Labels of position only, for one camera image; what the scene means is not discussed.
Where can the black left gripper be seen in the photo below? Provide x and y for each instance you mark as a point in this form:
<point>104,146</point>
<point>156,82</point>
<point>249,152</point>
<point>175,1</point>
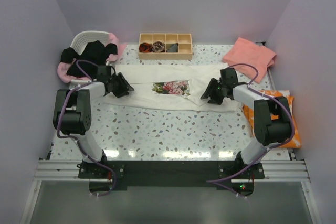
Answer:
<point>124,86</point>

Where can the salmon pink folded shirt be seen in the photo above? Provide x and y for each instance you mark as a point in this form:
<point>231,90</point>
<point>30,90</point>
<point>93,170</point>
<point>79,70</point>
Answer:
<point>245,53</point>

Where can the white floral print t-shirt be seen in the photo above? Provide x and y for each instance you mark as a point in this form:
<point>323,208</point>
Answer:
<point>170,87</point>

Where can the aluminium frame rail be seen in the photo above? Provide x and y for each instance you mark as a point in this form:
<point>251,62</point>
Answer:
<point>58,195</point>

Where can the grey folded cloth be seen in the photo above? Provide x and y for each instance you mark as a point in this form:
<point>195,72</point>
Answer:
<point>172,48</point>

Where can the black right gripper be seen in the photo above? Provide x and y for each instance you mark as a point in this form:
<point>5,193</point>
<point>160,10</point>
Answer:
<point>209,92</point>

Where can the white plastic laundry basket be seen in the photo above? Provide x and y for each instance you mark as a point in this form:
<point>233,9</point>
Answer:
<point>87,52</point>

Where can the wooden compartment organizer box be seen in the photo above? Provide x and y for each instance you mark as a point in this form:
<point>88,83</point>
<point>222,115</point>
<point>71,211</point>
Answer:
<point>183,39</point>

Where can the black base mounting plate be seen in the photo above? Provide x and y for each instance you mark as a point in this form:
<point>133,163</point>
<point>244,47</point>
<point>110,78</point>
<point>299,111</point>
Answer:
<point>121,175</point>

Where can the orange tie-dye folded shirt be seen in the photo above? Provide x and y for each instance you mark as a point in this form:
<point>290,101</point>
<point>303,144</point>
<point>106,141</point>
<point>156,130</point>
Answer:
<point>249,114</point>

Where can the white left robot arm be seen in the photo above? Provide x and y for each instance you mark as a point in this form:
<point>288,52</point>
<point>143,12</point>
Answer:
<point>72,112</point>

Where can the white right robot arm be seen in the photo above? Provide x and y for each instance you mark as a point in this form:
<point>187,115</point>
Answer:
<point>273,123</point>

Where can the orange navy rolled tie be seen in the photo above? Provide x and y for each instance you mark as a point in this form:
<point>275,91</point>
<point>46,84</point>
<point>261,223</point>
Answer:
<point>145,47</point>

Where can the black garment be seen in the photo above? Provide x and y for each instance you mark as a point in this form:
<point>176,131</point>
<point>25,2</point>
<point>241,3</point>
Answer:
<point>89,53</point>

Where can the light pink garment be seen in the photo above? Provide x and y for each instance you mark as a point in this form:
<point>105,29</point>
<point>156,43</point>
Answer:
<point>115,45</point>

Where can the floral rolled tie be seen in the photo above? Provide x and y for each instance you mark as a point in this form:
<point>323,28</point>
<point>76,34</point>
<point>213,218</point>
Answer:
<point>158,47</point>

